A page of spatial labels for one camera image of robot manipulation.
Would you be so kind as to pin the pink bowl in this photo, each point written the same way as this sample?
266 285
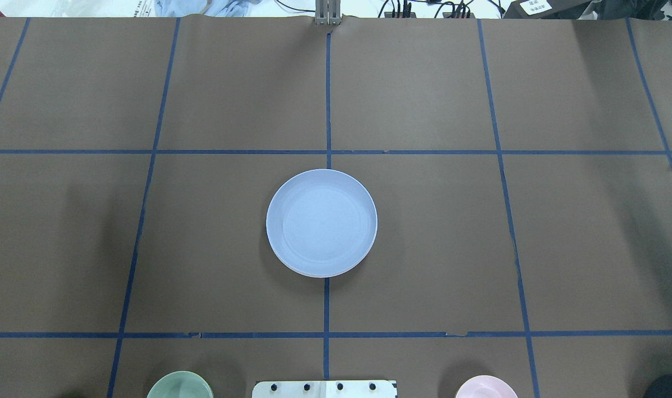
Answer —
485 386

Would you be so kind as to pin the dark blue pot with lid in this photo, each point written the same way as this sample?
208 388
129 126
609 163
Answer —
661 387

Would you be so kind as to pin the blue plate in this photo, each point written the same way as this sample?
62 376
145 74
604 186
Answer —
321 223

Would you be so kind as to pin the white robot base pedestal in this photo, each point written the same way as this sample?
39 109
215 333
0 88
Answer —
326 388

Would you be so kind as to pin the blue cloth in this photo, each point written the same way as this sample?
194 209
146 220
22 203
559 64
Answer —
175 9

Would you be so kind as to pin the green bowl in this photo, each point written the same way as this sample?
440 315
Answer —
181 384

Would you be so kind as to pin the aluminium frame post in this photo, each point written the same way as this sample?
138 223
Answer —
328 12

